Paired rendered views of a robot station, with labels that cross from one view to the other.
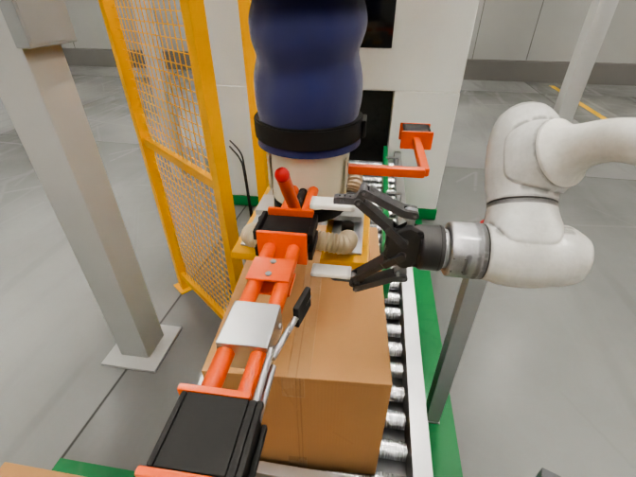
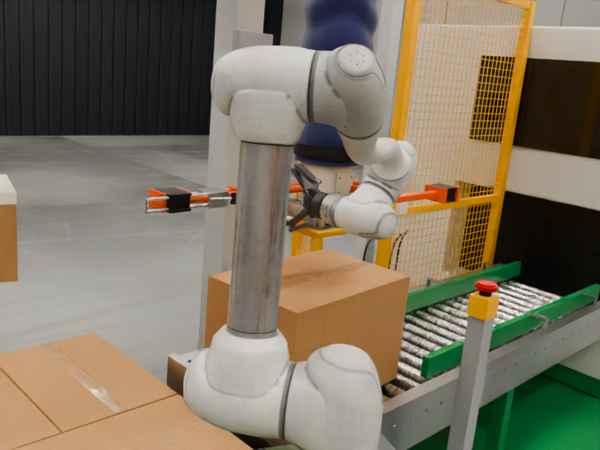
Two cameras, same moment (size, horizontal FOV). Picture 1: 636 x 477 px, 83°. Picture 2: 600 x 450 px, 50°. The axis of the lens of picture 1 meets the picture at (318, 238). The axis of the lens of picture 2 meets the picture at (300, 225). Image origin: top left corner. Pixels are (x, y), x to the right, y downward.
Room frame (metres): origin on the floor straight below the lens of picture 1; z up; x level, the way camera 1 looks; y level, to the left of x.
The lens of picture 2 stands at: (-0.97, -1.16, 1.63)
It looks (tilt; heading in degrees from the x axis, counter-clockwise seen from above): 14 degrees down; 36
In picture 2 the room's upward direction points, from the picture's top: 5 degrees clockwise
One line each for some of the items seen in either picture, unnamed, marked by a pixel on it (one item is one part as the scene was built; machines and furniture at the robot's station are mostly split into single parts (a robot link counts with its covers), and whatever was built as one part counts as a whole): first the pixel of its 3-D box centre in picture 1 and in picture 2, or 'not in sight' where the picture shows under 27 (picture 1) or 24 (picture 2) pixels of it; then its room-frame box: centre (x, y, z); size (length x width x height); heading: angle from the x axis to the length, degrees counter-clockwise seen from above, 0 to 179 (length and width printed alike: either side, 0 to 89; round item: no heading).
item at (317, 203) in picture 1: (332, 203); not in sight; (0.50, -0.02, 1.34); 0.07 x 0.03 x 0.01; 82
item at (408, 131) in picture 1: (415, 135); (441, 193); (1.03, -0.28, 1.27); 0.09 x 0.08 x 0.05; 82
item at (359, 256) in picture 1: (349, 216); (343, 221); (0.75, -0.08, 1.16); 0.34 x 0.10 x 0.05; 172
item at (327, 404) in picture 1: (310, 331); (308, 329); (0.76, 0.02, 0.75); 0.60 x 0.40 x 0.40; 175
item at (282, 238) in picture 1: (287, 234); not in sight; (0.52, 0.05, 1.27); 0.10 x 0.08 x 0.06; 82
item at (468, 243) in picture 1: (460, 249); (336, 210); (0.47, -0.23, 1.27); 0.09 x 0.06 x 0.09; 172
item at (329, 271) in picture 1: (330, 271); not in sight; (0.50, -0.02, 1.20); 0.07 x 0.03 x 0.01; 82
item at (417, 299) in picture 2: not in sight; (436, 288); (1.97, 0.10, 0.60); 1.60 x 0.11 x 0.09; 171
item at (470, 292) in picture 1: (453, 344); (461, 437); (0.91, -0.52, 0.50); 0.07 x 0.07 x 1.00; 81
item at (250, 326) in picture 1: (251, 334); (212, 197); (0.30, 0.08, 1.26); 0.07 x 0.07 x 0.04; 82
